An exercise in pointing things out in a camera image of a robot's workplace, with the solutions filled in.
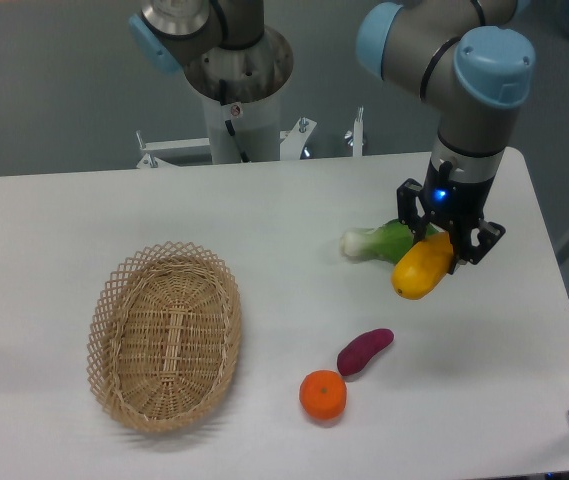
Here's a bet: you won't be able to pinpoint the yellow mango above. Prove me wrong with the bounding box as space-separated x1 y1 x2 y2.
391 232 454 300

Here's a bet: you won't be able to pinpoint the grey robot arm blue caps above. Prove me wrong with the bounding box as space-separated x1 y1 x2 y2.
128 1 536 265

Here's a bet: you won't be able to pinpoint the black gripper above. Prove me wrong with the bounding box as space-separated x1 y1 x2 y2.
396 149 506 275

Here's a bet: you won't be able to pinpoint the woven wicker basket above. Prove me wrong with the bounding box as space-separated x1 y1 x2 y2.
87 242 242 433

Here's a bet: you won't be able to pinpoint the white metal base frame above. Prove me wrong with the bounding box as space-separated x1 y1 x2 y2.
136 106 367 169

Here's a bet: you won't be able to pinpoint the black cable on pedestal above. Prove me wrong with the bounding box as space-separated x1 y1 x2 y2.
218 79 251 164

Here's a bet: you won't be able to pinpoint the green bok choy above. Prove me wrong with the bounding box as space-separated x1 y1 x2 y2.
339 219 414 264

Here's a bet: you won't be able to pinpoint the purple sweet potato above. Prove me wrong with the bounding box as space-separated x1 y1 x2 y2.
336 328 395 377

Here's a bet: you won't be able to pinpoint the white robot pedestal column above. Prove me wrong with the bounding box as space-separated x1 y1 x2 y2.
201 95 281 163

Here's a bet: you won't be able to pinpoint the orange mandarin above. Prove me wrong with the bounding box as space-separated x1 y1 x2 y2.
299 370 348 421

